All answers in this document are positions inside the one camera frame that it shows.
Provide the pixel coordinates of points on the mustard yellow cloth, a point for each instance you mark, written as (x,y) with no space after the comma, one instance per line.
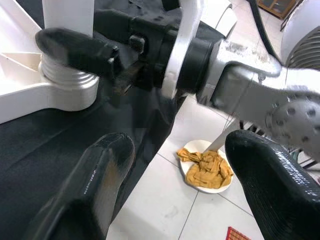
(205,170)

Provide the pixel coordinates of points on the brown wooden cabinet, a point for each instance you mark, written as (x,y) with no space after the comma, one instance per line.
(277,7)

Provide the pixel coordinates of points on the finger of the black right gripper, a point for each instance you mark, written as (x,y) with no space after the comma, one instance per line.
(75,50)
(112,22)

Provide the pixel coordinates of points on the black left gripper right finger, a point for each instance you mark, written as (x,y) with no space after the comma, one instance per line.
(280,187)

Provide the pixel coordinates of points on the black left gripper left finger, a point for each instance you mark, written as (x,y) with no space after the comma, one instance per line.
(85,195)

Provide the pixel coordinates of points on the white plastic table leg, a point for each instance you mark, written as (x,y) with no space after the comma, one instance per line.
(67,15)

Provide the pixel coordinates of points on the red woven mat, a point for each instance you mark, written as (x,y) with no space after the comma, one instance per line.
(237,233)

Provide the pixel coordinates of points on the white plastic children table top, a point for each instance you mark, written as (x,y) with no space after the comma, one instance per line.
(20,82)

